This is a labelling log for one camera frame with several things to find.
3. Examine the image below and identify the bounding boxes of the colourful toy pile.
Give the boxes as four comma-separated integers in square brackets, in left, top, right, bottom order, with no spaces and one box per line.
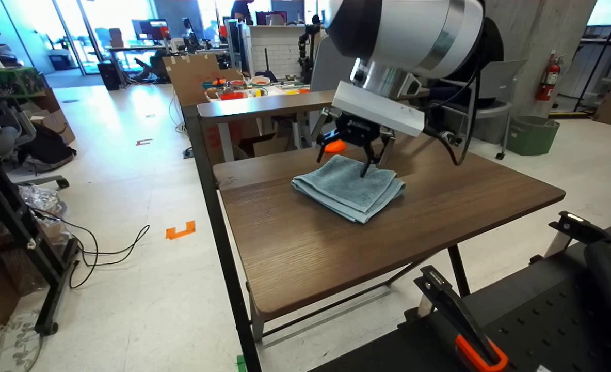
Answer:
[202,74,334,106]

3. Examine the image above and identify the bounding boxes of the white plastic bag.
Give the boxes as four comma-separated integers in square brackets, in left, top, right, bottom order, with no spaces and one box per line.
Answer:
[14,183,69,218]

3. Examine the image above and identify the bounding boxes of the black light stand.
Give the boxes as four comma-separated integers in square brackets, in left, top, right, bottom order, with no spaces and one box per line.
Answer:
[571,0,611,115]

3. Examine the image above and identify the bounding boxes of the wooden table white legs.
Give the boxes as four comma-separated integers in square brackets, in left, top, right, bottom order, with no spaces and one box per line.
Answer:
[197,88,340,165]

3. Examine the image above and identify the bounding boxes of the green waste bin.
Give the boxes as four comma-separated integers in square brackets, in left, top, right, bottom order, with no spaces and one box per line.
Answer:
[504,113,564,159]

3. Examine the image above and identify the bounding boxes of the orange floor marker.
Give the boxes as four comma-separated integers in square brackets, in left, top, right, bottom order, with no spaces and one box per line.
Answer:
[163,219,201,242]

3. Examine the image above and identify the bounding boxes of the distant desk with monitors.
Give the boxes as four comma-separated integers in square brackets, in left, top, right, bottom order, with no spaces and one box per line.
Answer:
[108,16,177,72]

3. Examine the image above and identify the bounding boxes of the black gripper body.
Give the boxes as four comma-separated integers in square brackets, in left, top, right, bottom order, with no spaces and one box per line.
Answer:
[329,111,390,152]

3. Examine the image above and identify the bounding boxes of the black metal table frame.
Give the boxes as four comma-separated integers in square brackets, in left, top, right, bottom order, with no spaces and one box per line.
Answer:
[184,103,475,372]

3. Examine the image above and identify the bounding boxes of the light blue towel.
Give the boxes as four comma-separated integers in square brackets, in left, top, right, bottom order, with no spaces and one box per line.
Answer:
[290,153,409,228]

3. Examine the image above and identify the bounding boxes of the cluttered dark office chair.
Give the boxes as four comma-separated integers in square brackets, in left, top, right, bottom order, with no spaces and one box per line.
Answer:
[0,102,79,202]

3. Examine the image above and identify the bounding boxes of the grey office chair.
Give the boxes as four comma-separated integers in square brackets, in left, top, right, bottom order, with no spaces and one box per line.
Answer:
[307,34,353,152]
[426,95,522,163]

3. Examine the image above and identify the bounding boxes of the black floor cable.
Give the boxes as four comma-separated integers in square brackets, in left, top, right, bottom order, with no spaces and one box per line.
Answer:
[33,204,152,292]

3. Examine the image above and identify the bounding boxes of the red fire extinguisher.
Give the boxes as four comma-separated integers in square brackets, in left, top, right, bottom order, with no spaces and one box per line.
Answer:
[535,51,566,106]

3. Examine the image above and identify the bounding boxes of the black metal rack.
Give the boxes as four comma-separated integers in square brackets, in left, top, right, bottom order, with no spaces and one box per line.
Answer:
[0,126,85,340]

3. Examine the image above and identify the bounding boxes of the orange plastic toy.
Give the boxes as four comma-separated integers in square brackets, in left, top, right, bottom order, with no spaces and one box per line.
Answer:
[318,138,348,158]

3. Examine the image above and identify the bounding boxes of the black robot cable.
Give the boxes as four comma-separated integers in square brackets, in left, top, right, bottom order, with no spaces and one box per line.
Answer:
[423,68,485,168]

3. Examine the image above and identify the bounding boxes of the large brown cardboard box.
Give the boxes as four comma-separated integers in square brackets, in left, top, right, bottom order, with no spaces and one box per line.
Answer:
[163,51,245,110]

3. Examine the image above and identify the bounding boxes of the black perforated board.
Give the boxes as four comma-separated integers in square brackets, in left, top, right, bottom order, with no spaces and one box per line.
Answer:
[311,222,611,372]

